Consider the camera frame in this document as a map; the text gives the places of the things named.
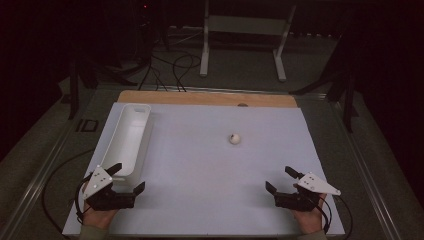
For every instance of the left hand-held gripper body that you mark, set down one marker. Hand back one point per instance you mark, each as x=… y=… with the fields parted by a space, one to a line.
x=110 y=199

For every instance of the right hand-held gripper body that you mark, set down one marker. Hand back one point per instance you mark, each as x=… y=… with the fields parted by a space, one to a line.
x=300 y=200

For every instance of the white plastic bin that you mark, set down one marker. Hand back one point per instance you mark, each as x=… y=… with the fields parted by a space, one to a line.
x=128 y=143

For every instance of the white table tennis ball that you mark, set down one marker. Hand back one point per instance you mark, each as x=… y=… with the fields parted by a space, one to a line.
x=234 y=138

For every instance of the person's left hand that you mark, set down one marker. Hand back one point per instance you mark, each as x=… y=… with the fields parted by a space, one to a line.
x=97 y=218

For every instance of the person's right hand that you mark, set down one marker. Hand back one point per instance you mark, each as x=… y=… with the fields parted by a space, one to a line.
x=311 y=220

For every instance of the white table mat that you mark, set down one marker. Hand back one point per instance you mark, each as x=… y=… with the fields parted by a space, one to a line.
x=206 y=173

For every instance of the black tripod stand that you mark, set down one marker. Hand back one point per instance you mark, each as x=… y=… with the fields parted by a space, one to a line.
x=348 y=100
x=74 y=90

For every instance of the white metal stand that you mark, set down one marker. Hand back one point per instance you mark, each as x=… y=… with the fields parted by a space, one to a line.
x=246 y=25

